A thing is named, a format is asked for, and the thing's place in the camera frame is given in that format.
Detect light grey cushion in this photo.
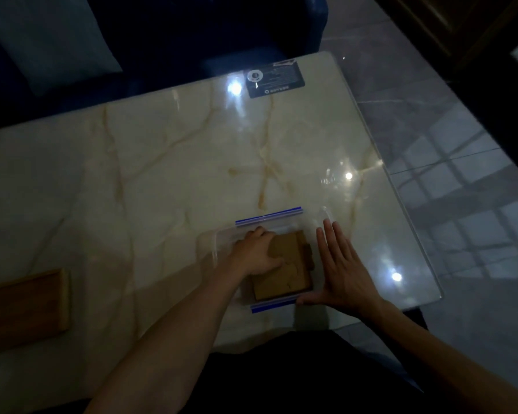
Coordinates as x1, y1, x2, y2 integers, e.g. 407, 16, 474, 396
0, 0, 124, 96

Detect dark wooden furniture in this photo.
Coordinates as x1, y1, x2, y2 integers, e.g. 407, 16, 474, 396
370, 0, 518, 188

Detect person's left hand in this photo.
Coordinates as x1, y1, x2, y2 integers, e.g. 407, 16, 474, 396
231, 226, 286, 279

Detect person's left forearm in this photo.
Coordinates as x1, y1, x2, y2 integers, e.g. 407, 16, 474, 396
84, 260, 252, 414

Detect clear zip bag blue strips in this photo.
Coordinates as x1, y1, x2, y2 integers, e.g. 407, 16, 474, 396
196, 206, 336, 315

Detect person's right forearm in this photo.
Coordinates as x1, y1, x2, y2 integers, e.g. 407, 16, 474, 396
362, 298, 518, 414

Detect person's dark clothing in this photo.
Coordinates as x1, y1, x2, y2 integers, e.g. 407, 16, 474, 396
47, 309, 430, 414

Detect wooden board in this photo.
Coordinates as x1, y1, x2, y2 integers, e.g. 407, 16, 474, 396
0, 267, 73, 357

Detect person's right hand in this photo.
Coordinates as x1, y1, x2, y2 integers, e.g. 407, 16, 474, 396
296, 218, 386, 321

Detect black label sticker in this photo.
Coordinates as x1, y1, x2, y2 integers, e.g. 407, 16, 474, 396
245, 60, 306, 99

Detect dark blue sofa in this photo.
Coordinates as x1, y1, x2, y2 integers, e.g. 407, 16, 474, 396
0, 0, 329, 131

